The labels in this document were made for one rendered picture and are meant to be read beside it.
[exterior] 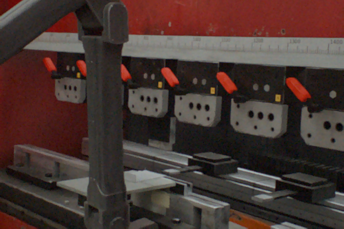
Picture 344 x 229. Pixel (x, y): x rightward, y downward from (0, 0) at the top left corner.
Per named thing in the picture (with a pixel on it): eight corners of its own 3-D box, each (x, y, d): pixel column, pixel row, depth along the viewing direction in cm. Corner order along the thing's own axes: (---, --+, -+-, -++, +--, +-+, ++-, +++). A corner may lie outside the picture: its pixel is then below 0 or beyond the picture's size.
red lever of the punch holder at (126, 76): (115, 62, 165) (131, 86, 160) (127, 63, 168) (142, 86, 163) (113, 67, 166) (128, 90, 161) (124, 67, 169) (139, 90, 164)
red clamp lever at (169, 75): (161, 66, 150) (179, 92, 146) (173, 66, 153) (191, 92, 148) (158, 71, 151) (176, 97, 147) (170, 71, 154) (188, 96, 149)
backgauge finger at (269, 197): (238, 200, 148) (239, 181, 148) (298, 187, 166) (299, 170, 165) (276, 211, 139) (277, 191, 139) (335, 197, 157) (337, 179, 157)
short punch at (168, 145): (146, 145, 168) (147, 113, 167) (151, 144, 169) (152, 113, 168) (169, 151, 160) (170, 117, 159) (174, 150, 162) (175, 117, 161)
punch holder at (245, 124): (229, 130, 139) (233, 62, 138) (252, 128, 145) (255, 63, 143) (280, 139, 128) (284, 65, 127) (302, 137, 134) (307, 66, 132)
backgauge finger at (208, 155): (151, 174, 173) (152, 158, 172) (210, 165, 191) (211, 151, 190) (178, 182, 164) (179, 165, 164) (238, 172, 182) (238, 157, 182)
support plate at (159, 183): (56, 185, 153) (56, 181, 153) (134, 173, 171) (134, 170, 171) (96, 200, 140) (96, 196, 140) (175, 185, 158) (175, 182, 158)
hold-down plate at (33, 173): (5, 174, 215) (5, 165, 215) (19, 172, 219) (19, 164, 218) (48, 190, 193) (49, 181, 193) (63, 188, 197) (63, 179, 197)
